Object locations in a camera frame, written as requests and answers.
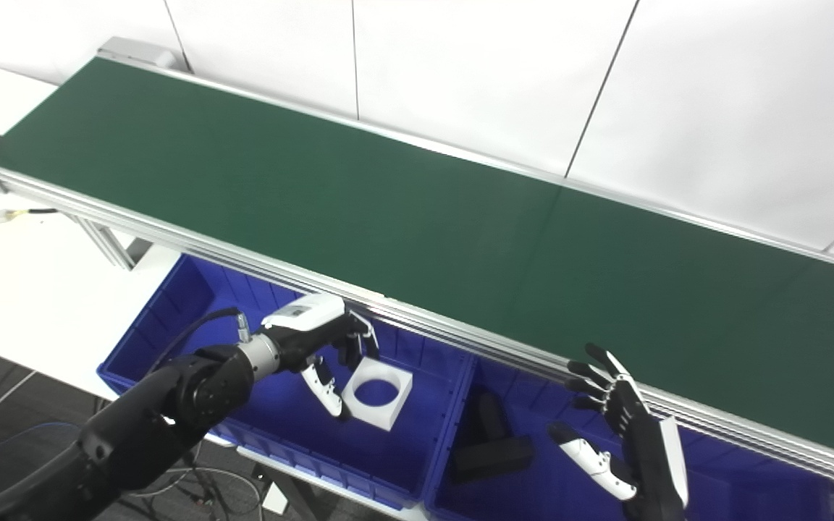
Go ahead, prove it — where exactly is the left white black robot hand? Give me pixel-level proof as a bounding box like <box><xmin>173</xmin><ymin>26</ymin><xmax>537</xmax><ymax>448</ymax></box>
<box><xmin>261</xmin><ymin>293</ymin><xmax>382</xmax><ymax>420</ymax></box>

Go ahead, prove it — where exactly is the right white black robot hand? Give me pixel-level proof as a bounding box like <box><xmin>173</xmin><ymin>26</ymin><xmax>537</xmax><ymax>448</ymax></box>
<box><xmin>549</xmin><ymin>343</ymin><xmax>689</xmax><ymax>521</ymax></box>

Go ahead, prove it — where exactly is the white square part round hole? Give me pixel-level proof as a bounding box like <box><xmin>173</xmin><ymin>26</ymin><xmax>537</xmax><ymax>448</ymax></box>
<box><xmin>341</xmin><ymin>356</ymin><xmax>414</xmax><ymax>433</ymax></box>

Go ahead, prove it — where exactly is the blue plastic bin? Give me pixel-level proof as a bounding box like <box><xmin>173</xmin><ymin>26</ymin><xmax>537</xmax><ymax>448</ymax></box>
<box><xmin>97</xmin><ymin>253</ymin><xmax>477</xmax><ymax>512</ymax></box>
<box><xmin>424</xmin><ymin>355</ymin><xmax>834</xmax><ymax>521</ymax></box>

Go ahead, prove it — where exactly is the aluminium conveyor leg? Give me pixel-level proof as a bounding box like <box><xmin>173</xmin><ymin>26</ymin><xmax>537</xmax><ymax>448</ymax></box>
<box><xmin>73</xmin><ymin>216</ymin><xmax>137</xmax><ymax>271</ymax></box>

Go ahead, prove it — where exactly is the grey conveyor end housing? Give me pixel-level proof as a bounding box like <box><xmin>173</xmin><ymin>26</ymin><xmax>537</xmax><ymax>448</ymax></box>
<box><xmin>97</xmin><ymin>38</ymin><xmax>180</xmax><ymax>72</ymax></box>

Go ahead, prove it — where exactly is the white power adapter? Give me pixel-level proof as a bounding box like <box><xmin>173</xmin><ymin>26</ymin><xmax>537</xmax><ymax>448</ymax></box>
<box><xmin>261</xmin><ymin>481</ymin><xmax>289</xmax><ymax>516</ymax></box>

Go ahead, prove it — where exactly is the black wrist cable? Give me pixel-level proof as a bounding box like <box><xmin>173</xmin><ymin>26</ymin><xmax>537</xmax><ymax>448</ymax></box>
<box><xmin>146</xmin><ymin>308</ymin><xmax>251</xmax><ymax>378</ymax></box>

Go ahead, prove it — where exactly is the green conveyor belt aluminium frame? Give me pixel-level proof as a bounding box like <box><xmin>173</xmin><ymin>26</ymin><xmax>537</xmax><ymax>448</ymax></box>
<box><xmin>0</xmin><ymin>38</ymin><xmax>834</xmax><ymax>497</ymax></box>

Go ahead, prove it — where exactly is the black cable yellow connector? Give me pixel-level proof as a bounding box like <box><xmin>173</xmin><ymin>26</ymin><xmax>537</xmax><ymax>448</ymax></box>
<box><xmin>0</xmin><ymin>208</ymin><xmax>59</xmax><ymax>240</ymax></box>

